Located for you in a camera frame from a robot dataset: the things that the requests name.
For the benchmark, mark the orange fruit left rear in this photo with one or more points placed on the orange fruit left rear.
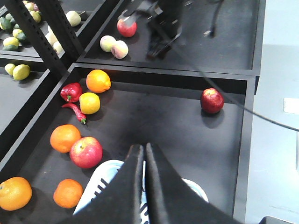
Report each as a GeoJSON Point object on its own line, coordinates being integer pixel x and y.
{"type": "Point", "coordinates": [15, 193]}

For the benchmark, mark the orange fruit front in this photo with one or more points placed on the orange fruit front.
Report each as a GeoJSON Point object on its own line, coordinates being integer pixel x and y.
{"type": "Point", "coordinates": [68, 193]}

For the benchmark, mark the pale peach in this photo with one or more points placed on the pale peach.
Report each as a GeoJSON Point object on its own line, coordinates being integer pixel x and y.
{"type": "Point", "coordinates": [106, 43]}
{"type": "Point", "coordinates": [119, 49]}

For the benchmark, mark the orange fruit middle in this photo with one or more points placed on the orange fruit middle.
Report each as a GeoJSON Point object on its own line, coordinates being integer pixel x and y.
{"type": "Point", "coordinates": [63, 137]}

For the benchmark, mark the yellow lemon fruit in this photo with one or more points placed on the yellow lemon fruit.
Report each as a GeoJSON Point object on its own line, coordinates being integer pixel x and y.
{"type": "Point", "coordinates": [89, 103]}

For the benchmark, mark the bright red apple tray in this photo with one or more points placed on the bright red apple tray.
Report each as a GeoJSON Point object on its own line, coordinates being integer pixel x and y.
{"type": "Point", "coordinates": [125, 30]}

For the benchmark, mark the pink red apple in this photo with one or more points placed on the pink red apple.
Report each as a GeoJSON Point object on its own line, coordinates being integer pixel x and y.
{"type": "Point", "coordinates": [87, 152]}

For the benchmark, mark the red apple lower right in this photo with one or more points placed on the red apple lower right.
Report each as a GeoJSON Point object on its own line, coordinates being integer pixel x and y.
{"type": "Point", "coordinates": [211, 101]}

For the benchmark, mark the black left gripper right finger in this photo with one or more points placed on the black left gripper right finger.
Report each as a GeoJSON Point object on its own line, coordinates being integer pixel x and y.
{"type": "Point", "coordinates": [170, 200]}

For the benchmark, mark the light blue plastic basket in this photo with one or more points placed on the light blue plastic basket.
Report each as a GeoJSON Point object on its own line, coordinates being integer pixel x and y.
{"type": "Point", "coordinates": [99, 180]}

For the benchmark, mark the pale peach rear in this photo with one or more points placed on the pale peach rear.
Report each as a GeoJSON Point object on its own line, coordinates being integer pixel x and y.
{"type": "Point", "coordinates": [106, 43]}

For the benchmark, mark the red bell pepper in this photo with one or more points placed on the red bell pepper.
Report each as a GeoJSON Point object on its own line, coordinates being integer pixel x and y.
{"type": "Point", "coordinates": [71, 92]}

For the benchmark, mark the orange with navel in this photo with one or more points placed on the orange with navel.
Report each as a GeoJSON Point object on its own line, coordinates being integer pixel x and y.
{"type": "Point", "coordinates": [98, 81]}

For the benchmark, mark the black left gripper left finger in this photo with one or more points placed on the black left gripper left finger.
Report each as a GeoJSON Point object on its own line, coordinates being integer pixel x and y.
{"type": "Point", "coordinates": [119, 202]}

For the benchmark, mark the pale peach front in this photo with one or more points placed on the pale peach front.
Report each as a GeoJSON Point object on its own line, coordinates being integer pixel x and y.
{"type": "Point", "coordinates": [119, 49]}

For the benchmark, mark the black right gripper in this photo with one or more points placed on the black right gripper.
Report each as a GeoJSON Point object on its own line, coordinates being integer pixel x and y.
{"type": "Point", "coordinates": [164, 21]}

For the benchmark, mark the red chili pepper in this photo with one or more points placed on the red chili pepper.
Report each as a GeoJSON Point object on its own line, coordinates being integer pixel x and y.
{"type": "Point", "coordinates": [80, 116]}

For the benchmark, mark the black wooden produce stand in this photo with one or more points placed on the black wooden produce stand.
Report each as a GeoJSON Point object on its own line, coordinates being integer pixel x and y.
{"type": "Point", "coordinates": [154, 101]}

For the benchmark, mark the orange fruit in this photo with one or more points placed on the orange fruit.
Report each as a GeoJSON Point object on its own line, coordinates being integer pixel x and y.
{"type": "Point", "coordinates": [63, 137]}
{"type": "Point", "coordinates": [15, 193]}
{"type": "Point", "coordinates": [68, 193]}

